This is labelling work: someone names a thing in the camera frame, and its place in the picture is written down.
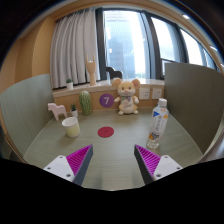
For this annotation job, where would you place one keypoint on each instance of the white wall socket left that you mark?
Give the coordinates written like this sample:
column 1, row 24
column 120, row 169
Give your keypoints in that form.
column 144, row 93

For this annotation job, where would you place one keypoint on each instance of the wooden hand model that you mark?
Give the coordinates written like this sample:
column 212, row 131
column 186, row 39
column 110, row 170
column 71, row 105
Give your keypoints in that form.
column 91, row 68

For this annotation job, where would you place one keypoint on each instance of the grey right partition panel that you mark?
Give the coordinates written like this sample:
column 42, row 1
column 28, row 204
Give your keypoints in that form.
column 195, row 97

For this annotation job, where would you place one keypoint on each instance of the white wall socket right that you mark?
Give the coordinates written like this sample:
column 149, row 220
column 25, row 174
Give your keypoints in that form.
column 156, row 93

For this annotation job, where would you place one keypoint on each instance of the pink toy horse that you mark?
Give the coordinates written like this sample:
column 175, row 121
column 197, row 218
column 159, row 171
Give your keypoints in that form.
column 57, row 110

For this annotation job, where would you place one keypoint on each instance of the dark chair back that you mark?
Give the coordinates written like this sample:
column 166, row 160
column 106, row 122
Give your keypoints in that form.
column 113, row 73

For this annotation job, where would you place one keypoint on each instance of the clear plastic water bottle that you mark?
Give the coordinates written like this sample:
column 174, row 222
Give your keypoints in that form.
column 158, row 123

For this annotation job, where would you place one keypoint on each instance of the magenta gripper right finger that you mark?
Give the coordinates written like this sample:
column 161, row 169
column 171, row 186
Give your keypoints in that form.
column 152, row 166

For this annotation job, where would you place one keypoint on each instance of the white wall socket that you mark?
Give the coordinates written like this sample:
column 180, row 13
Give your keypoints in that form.
column 144, row 93
column 156, row 93

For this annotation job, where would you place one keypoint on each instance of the potted plant on sill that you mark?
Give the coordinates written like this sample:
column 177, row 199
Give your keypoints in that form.
column 69, row 83

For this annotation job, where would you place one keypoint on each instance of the small potted plant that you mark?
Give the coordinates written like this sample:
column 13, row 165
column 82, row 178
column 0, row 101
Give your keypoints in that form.
column 74, row 111

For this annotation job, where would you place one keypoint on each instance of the grey curtain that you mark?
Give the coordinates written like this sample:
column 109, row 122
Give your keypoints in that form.
column 74, row 42

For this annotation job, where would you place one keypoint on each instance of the grey partition panel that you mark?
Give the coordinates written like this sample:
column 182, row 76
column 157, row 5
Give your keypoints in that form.
column 195, row 97
column 24, row 108

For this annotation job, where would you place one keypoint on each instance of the green cactus figure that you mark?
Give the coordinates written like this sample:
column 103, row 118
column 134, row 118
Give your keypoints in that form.
column 85, row 102

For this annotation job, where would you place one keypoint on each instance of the plush mouse toy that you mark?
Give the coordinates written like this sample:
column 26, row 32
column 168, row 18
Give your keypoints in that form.
column 126, row 95

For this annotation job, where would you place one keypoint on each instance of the pale yellow paper cup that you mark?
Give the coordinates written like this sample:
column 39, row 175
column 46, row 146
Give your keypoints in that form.
column 71, row 127

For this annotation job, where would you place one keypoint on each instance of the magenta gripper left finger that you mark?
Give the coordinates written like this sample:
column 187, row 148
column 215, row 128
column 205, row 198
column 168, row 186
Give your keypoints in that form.
column 72, row 167

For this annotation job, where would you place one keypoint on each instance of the purple number seven sticker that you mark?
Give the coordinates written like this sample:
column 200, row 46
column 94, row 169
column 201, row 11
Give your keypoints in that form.
column 106, row 100

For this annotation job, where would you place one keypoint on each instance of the red round sticker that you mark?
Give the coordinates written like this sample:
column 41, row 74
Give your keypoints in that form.
column 105, row 132

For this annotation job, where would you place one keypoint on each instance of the grey left partition panel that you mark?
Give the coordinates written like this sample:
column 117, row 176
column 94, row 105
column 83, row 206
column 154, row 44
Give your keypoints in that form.
column 24, row 108

